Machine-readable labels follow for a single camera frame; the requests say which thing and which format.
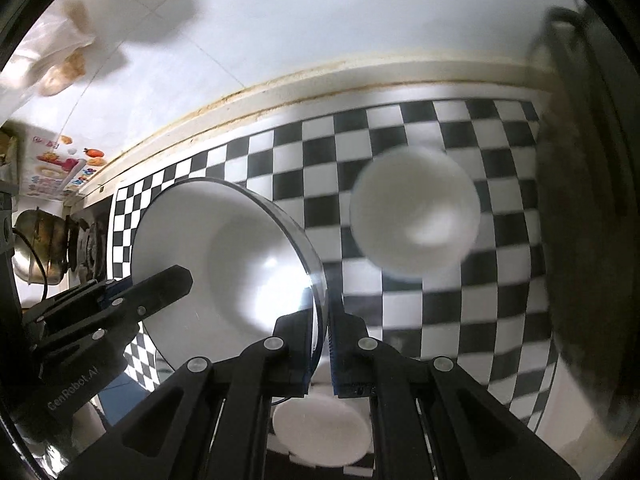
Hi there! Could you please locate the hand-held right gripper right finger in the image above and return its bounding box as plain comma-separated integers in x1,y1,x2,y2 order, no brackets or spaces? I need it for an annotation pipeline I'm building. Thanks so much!
327,295,581,480

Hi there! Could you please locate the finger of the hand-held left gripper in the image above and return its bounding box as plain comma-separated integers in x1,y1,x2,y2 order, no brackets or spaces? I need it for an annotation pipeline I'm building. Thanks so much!
22,280,131,318
22,266,195,341

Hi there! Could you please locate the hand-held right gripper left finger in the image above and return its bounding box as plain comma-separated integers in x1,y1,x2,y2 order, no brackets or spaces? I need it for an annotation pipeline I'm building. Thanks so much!
60,312,323,480

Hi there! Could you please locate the white bowl with dark rim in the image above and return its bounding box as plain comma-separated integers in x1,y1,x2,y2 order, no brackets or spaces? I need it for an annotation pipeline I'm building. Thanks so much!
130,177,328,401

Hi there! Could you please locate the black gas stove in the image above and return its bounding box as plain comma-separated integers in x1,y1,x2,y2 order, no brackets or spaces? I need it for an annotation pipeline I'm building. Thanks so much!
65,200,118,286

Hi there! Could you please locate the stainless steel pot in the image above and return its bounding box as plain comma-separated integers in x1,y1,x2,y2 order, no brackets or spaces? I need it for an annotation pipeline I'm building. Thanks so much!
11,207,76,286

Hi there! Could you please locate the black and white checkered cloth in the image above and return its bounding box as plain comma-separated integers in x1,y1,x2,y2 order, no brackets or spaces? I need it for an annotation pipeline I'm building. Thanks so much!
111,99,558,480

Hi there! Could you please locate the pile of brown eggs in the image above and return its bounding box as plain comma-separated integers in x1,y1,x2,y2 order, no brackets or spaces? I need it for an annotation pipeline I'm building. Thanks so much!
37,0,93,98

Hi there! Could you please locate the clear plastic bag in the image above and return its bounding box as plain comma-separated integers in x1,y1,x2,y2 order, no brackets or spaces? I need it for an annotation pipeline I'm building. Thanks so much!
0,0,101,98

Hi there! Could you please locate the brown rice cooker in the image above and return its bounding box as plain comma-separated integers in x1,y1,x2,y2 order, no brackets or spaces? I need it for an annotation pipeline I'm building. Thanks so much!
525,5,636,441

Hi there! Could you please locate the colourful wall sticker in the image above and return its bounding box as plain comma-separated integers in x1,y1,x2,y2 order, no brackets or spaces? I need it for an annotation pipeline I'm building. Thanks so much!
27,130,108,198

